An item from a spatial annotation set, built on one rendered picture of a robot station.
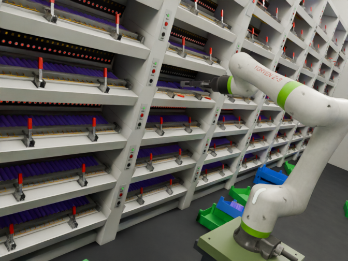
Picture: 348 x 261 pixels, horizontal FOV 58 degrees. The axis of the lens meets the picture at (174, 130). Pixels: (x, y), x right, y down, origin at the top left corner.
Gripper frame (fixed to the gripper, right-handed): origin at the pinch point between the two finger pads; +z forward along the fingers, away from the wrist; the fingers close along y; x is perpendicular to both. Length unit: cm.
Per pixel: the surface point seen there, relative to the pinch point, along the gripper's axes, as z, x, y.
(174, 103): -2.8, 10.7, 15.0
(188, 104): -2.7, 10.8, 1.5
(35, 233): 16, 64, 77
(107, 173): 11, 44, 45
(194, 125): 7.5, 23.6, -23.1
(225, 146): 13, 42, -78
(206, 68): -8.4, -9.1, -5.3
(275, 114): 4, 16, -167
